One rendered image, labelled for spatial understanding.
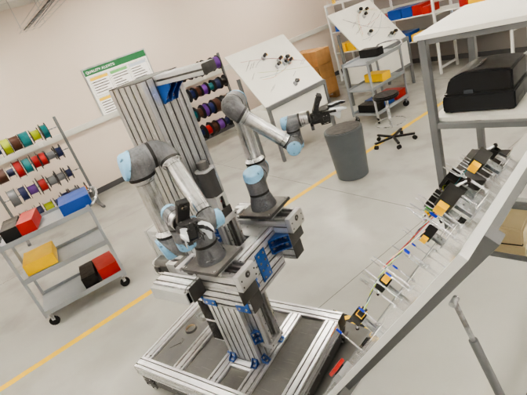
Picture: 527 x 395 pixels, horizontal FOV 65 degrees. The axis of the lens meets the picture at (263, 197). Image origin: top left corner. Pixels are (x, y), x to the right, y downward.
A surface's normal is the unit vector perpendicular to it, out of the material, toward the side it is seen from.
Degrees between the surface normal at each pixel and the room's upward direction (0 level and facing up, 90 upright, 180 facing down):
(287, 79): 50
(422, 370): 0
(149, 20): 90
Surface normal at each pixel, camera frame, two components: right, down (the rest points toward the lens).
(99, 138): 0.58, 0.18
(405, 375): -0.30, -0.86
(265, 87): 0.25, -0.42
